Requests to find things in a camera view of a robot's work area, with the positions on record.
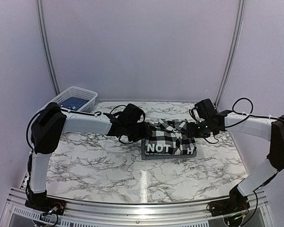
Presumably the aluminium front frame rail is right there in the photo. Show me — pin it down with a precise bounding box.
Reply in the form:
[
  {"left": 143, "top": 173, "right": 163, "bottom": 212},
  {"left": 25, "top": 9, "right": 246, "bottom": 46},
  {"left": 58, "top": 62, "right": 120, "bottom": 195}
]
[{"left": 0, "top": 188, "right": 273, "bottom": 227}]

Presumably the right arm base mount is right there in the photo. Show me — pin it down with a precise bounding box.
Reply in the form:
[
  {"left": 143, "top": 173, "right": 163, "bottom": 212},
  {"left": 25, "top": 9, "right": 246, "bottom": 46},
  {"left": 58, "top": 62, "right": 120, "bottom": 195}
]
[{"left": 206, "top": 199, "right": 250, "bottom": 217}]

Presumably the right aluminium corner post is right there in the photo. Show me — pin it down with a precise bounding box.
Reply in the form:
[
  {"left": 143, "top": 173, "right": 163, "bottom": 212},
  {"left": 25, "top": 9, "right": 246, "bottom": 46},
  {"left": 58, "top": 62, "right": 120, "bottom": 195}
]
[{"left": 214, "top": 0, "right": 245, "bottom": 107}]

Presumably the aluminium corner post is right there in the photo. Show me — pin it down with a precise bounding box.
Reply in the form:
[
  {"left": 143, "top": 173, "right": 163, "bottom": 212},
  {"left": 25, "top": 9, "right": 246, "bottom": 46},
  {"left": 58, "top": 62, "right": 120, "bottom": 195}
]
[
  {"left": 35, "top": 0, "right": 60, "bottom": 95},
  {"left": 214, "top": 0, "right": 245, "bottom": 107}
]

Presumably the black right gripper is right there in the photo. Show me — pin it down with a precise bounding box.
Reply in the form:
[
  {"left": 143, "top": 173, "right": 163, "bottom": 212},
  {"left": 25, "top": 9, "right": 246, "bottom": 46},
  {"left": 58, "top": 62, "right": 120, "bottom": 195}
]
[{"left": 186, "top": 119, "right": 216, "bottom": 138}]

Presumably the left aluminium corner post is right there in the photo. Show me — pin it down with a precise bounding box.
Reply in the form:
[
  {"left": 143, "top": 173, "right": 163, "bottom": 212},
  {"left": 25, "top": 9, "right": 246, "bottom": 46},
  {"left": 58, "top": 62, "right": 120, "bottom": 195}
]
[{"left": 35, "top": 0, "right": 60, "bottom": 95}]

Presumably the blue shirt in basket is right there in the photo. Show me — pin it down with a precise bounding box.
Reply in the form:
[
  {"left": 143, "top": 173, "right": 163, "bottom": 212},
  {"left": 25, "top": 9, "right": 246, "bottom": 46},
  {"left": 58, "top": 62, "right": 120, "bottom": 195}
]
[{"left": 60, "top": 97, "right": 88, "bottom": 111}]

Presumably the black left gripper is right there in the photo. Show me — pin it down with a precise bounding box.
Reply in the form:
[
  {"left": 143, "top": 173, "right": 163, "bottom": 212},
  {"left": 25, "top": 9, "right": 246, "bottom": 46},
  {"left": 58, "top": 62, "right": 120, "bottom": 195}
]
[{"left": 124, "top": 121, "right": 152, "bottom": 142}]

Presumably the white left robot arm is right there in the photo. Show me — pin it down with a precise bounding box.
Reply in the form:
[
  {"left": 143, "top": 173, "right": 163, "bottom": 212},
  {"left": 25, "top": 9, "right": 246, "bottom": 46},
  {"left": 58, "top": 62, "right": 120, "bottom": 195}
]
[{"left": 26, "top": 102, "right": 151, "bottom": 210}]

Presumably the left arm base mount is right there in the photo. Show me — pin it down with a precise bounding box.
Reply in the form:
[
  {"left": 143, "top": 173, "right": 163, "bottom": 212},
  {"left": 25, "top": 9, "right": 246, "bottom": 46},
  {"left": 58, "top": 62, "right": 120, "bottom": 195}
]
[{"left": 25, "top": 196, "right": 66, "bottom": 215}]

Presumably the black white plaid shirt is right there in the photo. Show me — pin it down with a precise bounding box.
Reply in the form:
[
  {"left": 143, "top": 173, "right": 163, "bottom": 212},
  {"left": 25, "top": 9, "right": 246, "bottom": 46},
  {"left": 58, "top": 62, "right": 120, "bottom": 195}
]
[{"left": 146, "top": 119, "right": 196, "bottom": 154}]

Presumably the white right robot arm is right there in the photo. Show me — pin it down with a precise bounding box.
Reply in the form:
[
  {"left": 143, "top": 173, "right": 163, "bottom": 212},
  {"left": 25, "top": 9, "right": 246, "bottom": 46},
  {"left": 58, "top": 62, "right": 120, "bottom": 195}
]
[{"left": 186, "top": 97, "right": 284, "bottom": 212}]

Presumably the white plastic basket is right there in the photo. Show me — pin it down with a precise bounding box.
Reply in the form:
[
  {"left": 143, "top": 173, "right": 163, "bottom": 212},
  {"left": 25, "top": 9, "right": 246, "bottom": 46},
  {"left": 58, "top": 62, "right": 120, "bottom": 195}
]
[{"left": 50, "top": 87, "right": 98, "bottom": 113}]

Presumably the grey shirt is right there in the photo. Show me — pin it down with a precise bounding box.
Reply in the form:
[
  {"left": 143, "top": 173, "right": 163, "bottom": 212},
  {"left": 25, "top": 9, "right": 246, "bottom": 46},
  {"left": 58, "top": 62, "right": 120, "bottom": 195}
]
[{"left": 141, "top": 140, "right": 197, "bottom": 160}]

